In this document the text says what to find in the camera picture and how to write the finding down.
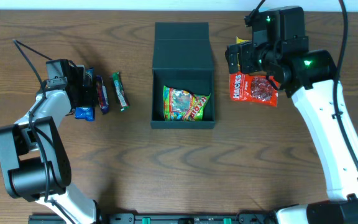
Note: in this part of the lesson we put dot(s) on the dark blue red candy bar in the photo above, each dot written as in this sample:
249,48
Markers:
102,95

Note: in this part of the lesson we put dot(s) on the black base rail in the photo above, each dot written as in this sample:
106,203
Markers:
130,218

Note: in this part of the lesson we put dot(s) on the blue Oreo cookie pack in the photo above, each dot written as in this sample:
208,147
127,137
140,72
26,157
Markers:
87,94

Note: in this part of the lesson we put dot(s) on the red Hacks candy bag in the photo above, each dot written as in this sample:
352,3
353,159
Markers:
254,89

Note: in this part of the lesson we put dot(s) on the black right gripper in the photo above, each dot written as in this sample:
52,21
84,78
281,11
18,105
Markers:
245,56

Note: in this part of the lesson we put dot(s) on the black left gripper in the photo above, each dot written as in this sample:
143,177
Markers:
86,90

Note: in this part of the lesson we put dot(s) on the green red candy bar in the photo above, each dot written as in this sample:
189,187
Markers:
121,98

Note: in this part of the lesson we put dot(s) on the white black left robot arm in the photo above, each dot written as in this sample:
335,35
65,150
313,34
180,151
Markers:
34,163

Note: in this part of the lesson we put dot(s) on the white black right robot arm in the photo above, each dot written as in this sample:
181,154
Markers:
309,80

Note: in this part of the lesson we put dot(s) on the green Haribo gummy bag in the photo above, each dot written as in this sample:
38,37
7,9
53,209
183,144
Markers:
181,105

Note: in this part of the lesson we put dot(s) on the yellow Hacks candy bag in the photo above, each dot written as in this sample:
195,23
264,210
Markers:
240,42

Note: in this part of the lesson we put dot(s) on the dark green gift box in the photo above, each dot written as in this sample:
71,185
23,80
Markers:
183,59

